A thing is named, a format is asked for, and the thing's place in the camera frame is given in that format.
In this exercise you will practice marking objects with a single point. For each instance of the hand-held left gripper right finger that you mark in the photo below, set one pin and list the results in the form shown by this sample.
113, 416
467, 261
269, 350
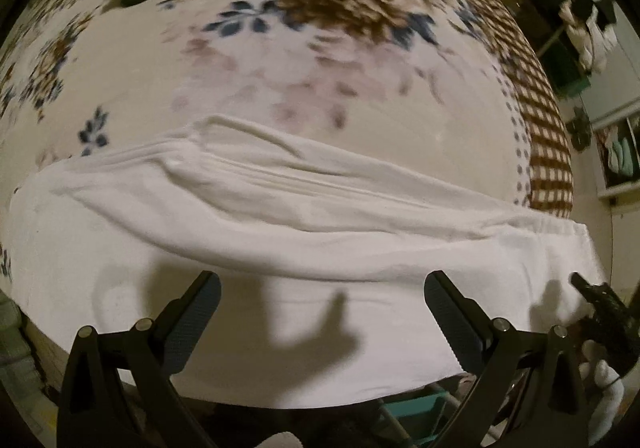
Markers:
450, 323

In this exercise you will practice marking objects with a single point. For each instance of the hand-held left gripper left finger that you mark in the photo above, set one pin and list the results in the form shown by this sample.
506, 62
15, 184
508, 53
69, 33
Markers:
192, 323

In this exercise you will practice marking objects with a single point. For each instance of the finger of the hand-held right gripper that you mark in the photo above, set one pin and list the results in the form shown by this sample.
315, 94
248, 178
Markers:
587, 289

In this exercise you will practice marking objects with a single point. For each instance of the white pants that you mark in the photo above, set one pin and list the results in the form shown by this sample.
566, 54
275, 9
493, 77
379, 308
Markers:
280, 228

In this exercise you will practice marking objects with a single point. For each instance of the person's right hand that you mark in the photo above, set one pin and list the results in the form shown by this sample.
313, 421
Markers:
605, 393

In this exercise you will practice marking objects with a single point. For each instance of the teal plastic stool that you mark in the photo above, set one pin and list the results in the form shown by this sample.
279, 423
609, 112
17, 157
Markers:
415, 415

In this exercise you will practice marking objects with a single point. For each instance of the white framed shelf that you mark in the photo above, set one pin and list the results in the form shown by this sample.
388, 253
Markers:
617, 158

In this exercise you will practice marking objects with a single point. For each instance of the brown checked blanket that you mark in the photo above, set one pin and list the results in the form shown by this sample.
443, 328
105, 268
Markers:
530, 93

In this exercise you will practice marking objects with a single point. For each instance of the green box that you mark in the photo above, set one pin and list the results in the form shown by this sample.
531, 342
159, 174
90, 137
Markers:
567, 73

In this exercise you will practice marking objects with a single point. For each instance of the white hanging clothes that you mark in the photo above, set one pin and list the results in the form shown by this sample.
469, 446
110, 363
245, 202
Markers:
592, 35

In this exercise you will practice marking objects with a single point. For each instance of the floral cream blanket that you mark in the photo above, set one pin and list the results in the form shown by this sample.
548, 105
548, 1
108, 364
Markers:
260, 68

